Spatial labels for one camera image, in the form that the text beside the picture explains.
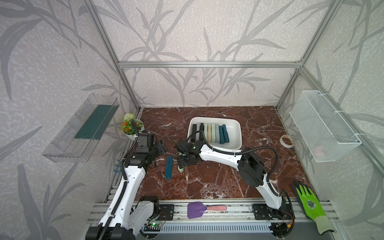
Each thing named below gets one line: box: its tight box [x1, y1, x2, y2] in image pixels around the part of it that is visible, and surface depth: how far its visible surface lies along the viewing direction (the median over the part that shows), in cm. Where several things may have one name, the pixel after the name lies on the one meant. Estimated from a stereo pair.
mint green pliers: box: [204, 123, 208, 142], surface depth 106 cm
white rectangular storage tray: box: [187, 117, 243, 150], surface depth 105 cm
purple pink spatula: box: [187, 201, 227, 219], surface depth 75 cm
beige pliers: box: [207, 123, 212, 142], surface depth 104 cm
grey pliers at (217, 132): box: [215, 123, 220, 143], surface depth 104 cm
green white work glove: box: [291, 181, 334, 235], surface depth 76 cm
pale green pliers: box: [211, 123, 216, 143], surface depth 104 cm
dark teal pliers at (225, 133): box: [222, 124, 230, 143], surface depth 105 cm
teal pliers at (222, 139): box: [219, 125, 225, 144], surface depth 104 cm
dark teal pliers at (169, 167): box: [165, 155, 174, 180], surface depth 91 cm
